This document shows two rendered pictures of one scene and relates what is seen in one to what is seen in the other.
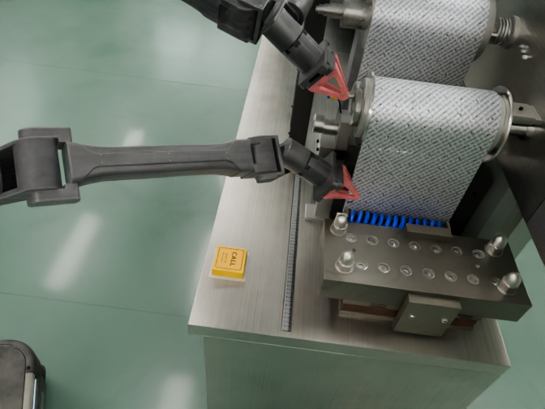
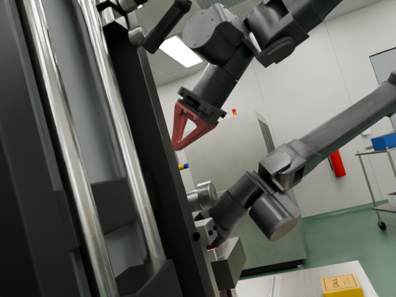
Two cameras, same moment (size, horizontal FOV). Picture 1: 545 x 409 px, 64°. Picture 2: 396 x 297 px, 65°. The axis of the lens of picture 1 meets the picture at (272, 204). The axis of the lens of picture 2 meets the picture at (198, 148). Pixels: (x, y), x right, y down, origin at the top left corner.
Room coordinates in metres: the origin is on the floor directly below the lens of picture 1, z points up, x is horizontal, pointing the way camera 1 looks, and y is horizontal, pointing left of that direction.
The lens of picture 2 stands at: (1.27, 0.07, 1.22)
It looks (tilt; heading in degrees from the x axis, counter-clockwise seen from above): 4 degrees up; 196
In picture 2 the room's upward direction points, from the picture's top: 16 degrees counter-clockwise
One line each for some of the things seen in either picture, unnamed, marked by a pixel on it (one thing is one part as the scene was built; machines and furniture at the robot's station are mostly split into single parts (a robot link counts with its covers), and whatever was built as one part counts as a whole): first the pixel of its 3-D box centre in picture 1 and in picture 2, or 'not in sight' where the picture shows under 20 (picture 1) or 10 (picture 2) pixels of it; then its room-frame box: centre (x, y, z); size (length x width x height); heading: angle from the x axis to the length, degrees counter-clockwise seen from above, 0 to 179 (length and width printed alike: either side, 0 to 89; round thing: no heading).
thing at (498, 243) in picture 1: (498, 243); not in sight; (0.62, -0.48, 1.05); 0.04 x 0.04 x 0.04
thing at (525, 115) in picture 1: (522, 112); not in sight; (0.75, -0.45, 1.28); 0.06 x 0.05 x 0.02; 89
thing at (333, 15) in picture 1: (328, 10); not in sight; (1.00, -0.07, 1.33); 0.06 x 0.03 x 0.03; 89
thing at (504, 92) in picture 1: (491, 124); not in sight; (0.75, -0.41, 1.25); 0.15 x 0.01 x 0.15; 179
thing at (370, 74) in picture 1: (364, 108); not in sight; (0.75, -0.16, 1.25); 0.15 x 0.01 x 0.15; 179
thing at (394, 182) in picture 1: (406, 187); not in sight; (0.69, -0.28, 1.11); 0.23 x 0.01 x 0.18; 90
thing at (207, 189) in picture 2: (318, 123); (207, 194); (0.79, -0.08, 1.18); 0.04 x 0.02 x 0.04; 179
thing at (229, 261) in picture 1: (229, 261); (341, 288); (0.59, 0.08, 0.91); 0.07 x 0.07 x 0.02; 89
